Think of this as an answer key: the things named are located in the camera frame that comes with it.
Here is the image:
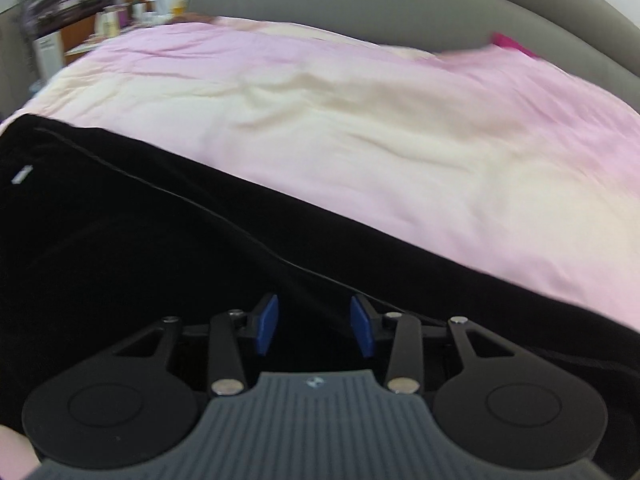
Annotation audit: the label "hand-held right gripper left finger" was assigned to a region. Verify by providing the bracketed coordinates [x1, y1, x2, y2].
[113, 293, 280, 397]

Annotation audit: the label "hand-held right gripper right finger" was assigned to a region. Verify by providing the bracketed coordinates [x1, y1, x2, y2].
[349, 294, 526, 396]

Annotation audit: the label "black pants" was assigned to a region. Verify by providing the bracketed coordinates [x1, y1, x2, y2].
[0, 114, 640, 441]

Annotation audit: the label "pink and cream blanket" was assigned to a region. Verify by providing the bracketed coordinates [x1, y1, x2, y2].
[0, 16, 640, 333]

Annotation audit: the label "magenta cloth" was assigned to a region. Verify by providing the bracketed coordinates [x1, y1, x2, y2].
[490, 31, 540, 59]

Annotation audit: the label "wooden desk with clutter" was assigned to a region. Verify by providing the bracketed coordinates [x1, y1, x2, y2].
[61, 0, 173, 58]

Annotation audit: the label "white cabinet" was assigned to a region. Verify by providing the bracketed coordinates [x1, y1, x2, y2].
[33, 30, 67, 81]

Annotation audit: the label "dark suitcase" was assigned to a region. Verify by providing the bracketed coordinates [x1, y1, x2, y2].
[27, 0, 119, 38]

